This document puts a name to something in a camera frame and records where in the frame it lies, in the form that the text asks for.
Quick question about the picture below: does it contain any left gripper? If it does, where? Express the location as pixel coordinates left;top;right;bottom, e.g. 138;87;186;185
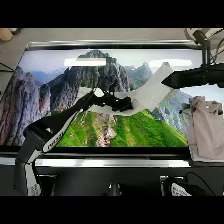
98;90;134;113

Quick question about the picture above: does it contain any pale grey shirt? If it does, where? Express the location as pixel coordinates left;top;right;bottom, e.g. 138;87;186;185
77;62;181;117

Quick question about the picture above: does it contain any beige garment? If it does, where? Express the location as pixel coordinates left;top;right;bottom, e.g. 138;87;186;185
181;95;224;161

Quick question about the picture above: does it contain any white garment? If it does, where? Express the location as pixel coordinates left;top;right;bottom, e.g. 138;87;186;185
189;145;224;164

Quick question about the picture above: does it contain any silver frame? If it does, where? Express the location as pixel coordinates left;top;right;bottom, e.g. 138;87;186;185
0;152;224;197

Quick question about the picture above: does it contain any black cable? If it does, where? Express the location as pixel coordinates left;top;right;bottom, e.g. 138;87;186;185
184;171;218;197

